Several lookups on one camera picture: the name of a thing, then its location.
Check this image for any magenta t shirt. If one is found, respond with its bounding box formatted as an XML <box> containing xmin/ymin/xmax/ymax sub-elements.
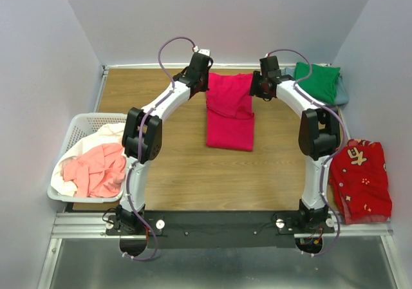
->
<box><xmin>206</xmin><ymin>73</ymin><xmax>255</xmax><ymax>151</ymax></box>

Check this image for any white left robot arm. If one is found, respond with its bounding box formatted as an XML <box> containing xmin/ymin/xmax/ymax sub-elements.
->
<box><xmin>115</xmin><ymin>49</ymin><xmax>213</xmax><ymax>234</ymax></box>

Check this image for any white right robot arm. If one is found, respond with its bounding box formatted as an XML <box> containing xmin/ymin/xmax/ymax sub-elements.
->
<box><xmin>250</xmin><ymin>53</ymin><xmax>341</xmax><ymax>235</ymax></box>

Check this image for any green folded t shirt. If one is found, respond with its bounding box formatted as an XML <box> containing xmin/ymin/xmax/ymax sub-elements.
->
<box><xmin>298</xmin><ymin>64</ymin><xmax>341</xmax><ymax>104</ymax></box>

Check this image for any grey blue folded t shirt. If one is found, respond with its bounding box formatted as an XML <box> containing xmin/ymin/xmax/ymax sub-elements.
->
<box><xmin>281</xmin><ymin>67</ymin><xmax>349</xmax><ymax>106</ymax></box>

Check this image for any white cream garment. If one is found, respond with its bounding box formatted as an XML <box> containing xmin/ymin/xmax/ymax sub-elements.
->
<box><xmin>51</xmin><ymin>123</ymin><xmax>125</xmax><ymax>197</ymax></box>

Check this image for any white laundry basket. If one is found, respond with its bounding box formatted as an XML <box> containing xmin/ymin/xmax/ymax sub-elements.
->
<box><xmin>47</xmin><ymin>113</ymin><xmax>126</xmax><ymax>203</ymax></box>

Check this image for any red patterned folded t shirt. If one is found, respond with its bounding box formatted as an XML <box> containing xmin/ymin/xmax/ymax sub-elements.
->
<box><xmin>329</xmin><ymin>139</ymin><xmax>392</xmax><ymax>225</ymax></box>

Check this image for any peach pink garment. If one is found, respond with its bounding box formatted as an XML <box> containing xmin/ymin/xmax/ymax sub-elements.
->
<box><xmin>62</xmin><ymin>143</ymin><xmax>126</xmax><ymax>198</ymax></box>

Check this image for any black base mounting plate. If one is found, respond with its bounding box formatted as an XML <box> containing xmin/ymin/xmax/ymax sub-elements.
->
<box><xmin>106</xmin><ymin>210</ymin><xmax>331</xmax><ymax>249</ymax></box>

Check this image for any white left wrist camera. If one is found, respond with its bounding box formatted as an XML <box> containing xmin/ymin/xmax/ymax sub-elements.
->
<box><xmin>192</xmin><ymin>46</ymin><xmax>211</xmax><ymax>57</ymax></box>

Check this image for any aluminium frame rail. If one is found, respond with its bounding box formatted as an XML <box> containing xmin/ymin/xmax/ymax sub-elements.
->
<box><xmin>38</xmin><ymin>213</ymin><xmax>410</xmax><ymax>288</ymax></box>

